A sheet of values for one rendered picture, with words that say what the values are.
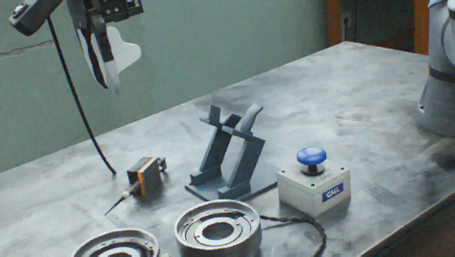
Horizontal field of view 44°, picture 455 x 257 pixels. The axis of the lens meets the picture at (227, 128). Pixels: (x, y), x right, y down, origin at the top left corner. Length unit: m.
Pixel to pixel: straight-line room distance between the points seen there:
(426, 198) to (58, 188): 0.56
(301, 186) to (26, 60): 1.64
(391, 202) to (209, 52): 1.93
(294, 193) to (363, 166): 0.15
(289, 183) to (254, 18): 2.05
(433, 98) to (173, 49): 1.70
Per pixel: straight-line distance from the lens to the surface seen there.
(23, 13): 0.77
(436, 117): 0.96
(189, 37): 2.55
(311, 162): 0.75
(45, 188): 0.97
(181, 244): 0.68
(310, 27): 3.03
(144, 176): 0.85
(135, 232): 0.72
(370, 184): 0.83
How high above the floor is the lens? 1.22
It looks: 24 degrees down
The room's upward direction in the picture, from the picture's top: 8 degrees counter-clockwise
